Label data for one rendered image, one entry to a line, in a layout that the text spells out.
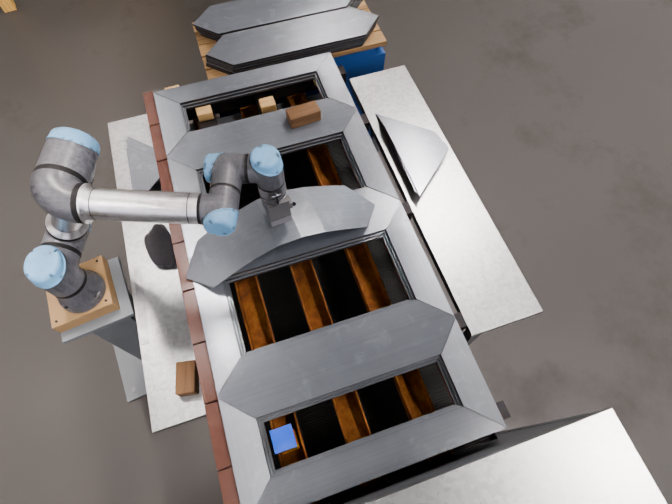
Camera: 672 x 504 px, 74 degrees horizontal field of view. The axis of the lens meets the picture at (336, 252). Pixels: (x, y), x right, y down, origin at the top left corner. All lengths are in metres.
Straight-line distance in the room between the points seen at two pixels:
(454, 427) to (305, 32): 1.65
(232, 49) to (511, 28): 2.28
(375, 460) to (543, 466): 0.41
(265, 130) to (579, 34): 2.71
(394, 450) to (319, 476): 0.21
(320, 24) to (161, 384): 1.58
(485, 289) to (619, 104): 2.19
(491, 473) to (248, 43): 1.79
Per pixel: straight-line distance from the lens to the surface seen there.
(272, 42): 2.09
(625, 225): 2.96
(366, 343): 1.35
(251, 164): 1.12
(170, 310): 1.65
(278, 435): 1.28
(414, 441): 1.33
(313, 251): 1.47
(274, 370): 1.34
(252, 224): 1.38
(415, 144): 1.80
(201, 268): 1.46
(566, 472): 1.22
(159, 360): 1.61
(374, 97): 2.00
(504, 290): 1.61
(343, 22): 2.18
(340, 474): 1.31
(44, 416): 2.53
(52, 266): 1.55
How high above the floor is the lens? 2.15
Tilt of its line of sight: 64 degrees down
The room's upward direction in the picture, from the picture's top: 1 degrees clockwise
